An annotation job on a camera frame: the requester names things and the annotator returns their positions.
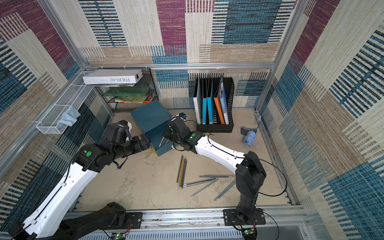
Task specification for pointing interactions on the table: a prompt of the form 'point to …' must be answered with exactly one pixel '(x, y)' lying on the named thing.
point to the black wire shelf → (147, 80)
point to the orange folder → (219, 109)
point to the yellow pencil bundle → (181, 174)
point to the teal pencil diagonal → (204, 187)
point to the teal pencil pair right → (225, 190)
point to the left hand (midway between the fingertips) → (144, 141)
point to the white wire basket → (74, 96)
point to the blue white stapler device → (250, 134)
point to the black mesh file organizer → (213, 101)
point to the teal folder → (207, 103)
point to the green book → (127, 91)
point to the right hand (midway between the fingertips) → (162, 130)
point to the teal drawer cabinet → (153, 118)
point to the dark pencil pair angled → (188, 184)
